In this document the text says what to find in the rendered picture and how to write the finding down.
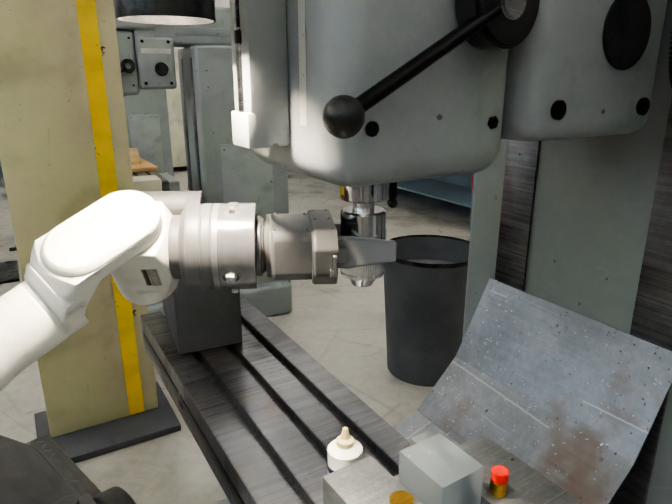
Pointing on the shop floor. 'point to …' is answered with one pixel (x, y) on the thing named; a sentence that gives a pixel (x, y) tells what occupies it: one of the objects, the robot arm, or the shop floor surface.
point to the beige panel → (51, 145)
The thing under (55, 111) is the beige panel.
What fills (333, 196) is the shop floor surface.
